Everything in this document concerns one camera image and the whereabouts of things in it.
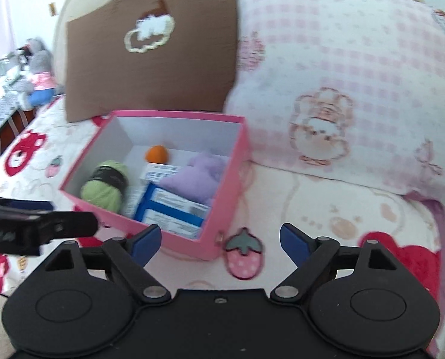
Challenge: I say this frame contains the dark-haired plush doll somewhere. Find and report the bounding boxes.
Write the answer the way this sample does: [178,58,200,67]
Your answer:
[16,41,34,64]

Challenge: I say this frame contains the pink cardboard box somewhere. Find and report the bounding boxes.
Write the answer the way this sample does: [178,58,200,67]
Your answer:
[60,110,250,261]

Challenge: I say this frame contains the grey plush toy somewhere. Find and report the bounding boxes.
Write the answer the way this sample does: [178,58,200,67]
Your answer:
[18,37,58,110]

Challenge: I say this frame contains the green yarn ball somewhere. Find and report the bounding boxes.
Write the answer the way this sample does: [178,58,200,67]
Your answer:
[80,160,129,214]

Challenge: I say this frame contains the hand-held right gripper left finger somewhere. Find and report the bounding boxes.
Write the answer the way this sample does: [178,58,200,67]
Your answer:
[45,224,172,306]

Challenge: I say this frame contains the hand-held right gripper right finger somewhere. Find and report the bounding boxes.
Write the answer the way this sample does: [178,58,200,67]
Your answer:
[269,223,399,305]

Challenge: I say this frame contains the pink checked pillow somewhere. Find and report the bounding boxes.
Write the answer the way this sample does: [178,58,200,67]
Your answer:
[222,0,445,212]

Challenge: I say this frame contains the purple plush toy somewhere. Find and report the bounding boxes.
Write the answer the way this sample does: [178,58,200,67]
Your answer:
[158,151,227,206]

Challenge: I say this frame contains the brown pillow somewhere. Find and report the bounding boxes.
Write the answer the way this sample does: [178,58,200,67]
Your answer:
[64,0,242,124]

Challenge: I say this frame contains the small white packet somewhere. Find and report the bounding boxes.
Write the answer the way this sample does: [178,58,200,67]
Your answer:
[139,162,182,184]

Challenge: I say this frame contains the orange egg-shaped sponge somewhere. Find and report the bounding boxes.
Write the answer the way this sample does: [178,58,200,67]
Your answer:
[145,146,169,165]

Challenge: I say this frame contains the blue snack packet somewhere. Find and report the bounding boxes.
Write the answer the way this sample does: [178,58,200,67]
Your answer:
[133,181,213,240]

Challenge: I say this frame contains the printed bear blanket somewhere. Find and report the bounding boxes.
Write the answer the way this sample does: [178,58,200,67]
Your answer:
[0,95,445,359]

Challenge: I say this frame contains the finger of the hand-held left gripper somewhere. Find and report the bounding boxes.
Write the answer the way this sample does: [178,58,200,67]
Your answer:
[38,211,99,246]
[0,195,54,215]

